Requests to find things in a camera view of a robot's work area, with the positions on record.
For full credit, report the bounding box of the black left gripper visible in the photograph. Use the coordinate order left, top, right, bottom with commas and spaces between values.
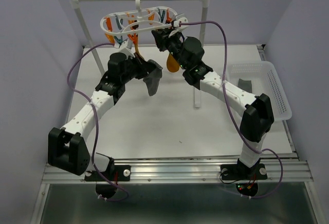
121, 52, 156, 84

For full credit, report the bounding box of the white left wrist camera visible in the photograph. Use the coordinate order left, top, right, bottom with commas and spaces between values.
114, 39, 134, 57

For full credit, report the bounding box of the orange brown sock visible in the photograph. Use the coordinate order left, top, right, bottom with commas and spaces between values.
134, 35, 144, 59

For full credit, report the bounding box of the teal clothes peg right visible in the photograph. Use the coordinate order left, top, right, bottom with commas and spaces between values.
157, 8, 166, 23

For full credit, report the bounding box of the white plastic basket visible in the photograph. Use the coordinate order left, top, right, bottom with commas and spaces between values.
226, 61, 292, 121

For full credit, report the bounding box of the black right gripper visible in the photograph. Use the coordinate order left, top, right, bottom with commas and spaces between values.
150, 28, 187, 70

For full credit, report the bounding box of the white clothes rack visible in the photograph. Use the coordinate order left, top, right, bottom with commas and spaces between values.
69, 0, 210, 108

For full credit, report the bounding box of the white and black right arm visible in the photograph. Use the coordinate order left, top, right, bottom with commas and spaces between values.
151, 29, 274, 181

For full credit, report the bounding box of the aluminium mounting rail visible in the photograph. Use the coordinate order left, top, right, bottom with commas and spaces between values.
31, 153, 325, 223

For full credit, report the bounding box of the orange clothes peg right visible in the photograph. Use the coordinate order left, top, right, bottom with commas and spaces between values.
128, 33, 138, 44

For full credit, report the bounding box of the teal clothes peg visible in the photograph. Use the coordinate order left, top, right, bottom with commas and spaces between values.
114, 14, 125, 45
157, 8, 166, 23

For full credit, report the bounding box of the white clip hanger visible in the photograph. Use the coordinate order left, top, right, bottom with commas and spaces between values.
100, 0, 178, 37

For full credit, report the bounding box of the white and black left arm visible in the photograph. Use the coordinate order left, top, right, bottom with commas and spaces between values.
48, 52, 162, 176

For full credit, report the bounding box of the orange clothes peg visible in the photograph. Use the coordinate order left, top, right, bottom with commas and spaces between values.
128, 33, 138, 44
105, 17, 115, 45

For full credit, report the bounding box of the grey sock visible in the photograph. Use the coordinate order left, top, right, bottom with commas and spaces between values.
143, 59, 162, 97
237, 79, 252, 93

